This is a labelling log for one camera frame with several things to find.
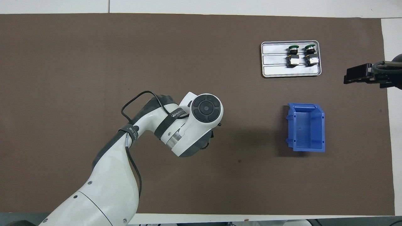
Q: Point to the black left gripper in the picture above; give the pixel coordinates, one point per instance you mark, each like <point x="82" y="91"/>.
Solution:
<point x="209" y="139"/>

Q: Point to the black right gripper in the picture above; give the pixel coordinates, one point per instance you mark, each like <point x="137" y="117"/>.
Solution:
<point x="389" y="80"/>

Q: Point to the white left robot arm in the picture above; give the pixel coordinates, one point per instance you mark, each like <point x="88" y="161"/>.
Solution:
<point x="110" y="188"/>

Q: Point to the blue plastic bin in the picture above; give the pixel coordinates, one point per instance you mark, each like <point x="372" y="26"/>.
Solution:
<point x="303" y="128"/>

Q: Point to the silver metal tray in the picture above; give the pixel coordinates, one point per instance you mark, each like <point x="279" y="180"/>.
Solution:
<point x="276" y="70"/>

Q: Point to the brown table mat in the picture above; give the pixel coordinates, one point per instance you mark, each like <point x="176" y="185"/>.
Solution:
<point x="62" y="78"/>

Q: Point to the green push button switch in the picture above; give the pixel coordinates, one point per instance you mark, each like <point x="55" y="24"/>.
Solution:
<point x="293" y="59"/>
<point x="311" y="59"/>

